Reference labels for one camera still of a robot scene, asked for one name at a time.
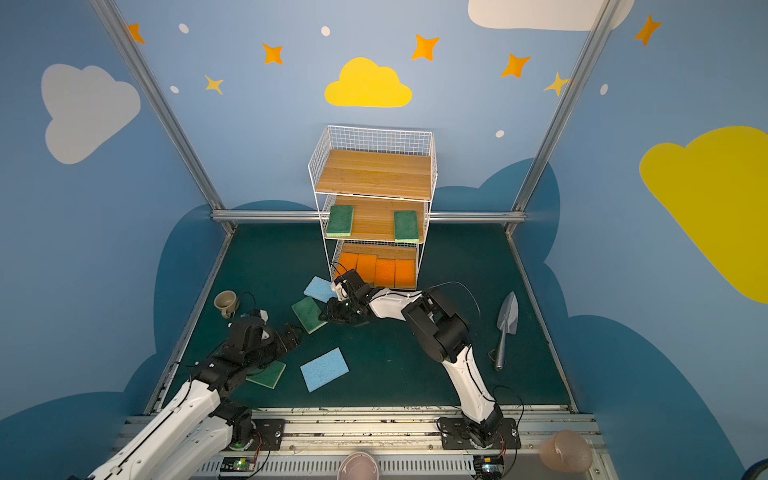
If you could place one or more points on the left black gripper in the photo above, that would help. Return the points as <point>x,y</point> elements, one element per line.
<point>279,339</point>

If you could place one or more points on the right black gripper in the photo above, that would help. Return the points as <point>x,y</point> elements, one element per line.
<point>345,306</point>

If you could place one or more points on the green sponge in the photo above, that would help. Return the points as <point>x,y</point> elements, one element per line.
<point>308,313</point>
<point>406,227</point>
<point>267,376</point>
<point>340,221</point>

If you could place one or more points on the orange sponge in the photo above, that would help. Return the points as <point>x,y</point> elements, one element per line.
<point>385,273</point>
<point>405,274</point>
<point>366,267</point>
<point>346,262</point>

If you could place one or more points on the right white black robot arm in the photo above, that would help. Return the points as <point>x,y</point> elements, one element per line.
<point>442,333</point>

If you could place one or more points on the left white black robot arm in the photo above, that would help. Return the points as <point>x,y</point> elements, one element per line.
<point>201,420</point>

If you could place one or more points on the blue sponge near shelf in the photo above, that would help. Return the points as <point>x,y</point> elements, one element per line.
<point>320,290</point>

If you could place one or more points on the blue sponge front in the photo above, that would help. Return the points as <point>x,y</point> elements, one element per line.
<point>324,369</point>

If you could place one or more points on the beige ceramic mug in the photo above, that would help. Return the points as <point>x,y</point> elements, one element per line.
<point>227,303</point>

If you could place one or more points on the left green circuit board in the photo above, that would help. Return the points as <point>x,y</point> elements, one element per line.
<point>236,466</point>

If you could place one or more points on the green circuit board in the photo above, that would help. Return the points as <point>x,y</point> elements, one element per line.
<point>236,466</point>
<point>488,468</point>

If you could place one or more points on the pink bowl front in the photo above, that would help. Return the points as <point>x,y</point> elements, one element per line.
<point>359,466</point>

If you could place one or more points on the silver metal scoop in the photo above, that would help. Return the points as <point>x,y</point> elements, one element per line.
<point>507,324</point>

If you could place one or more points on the right green circuit board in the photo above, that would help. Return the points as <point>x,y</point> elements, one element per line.
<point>488,468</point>

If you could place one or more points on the translucent pink cup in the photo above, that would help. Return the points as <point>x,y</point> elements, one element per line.
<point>566,451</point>

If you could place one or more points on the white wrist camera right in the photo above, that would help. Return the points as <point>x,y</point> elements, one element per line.
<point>340,290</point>

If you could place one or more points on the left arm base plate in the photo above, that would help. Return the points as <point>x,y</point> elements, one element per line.
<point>258,433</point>

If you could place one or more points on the white wire wooden shelf rack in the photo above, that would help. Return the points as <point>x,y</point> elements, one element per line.
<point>377,171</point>

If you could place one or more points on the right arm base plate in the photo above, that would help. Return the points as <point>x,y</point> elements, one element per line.
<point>460,434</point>

